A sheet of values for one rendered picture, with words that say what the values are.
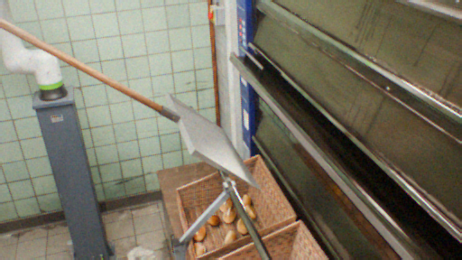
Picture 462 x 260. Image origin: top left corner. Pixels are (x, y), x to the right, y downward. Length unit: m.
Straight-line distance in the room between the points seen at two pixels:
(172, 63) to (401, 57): 2.18
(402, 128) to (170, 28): 2.10
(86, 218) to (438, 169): 2.21
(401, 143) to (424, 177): 0.12
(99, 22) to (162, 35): 0.40
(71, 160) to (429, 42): 2.07
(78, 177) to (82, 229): 0.37
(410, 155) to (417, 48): 0.28
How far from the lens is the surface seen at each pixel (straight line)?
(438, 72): 1.17
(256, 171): 2.56
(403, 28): 1.29
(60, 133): 2.68
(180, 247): 1.87
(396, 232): 1.19
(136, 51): 3.17
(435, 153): 1.25
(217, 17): 2.83
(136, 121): 3.36
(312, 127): 1.65
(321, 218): 1.93
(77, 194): 2.88
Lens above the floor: 2.19
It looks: 29 degrees down
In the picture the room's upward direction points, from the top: 3 degrees counter-clockwise
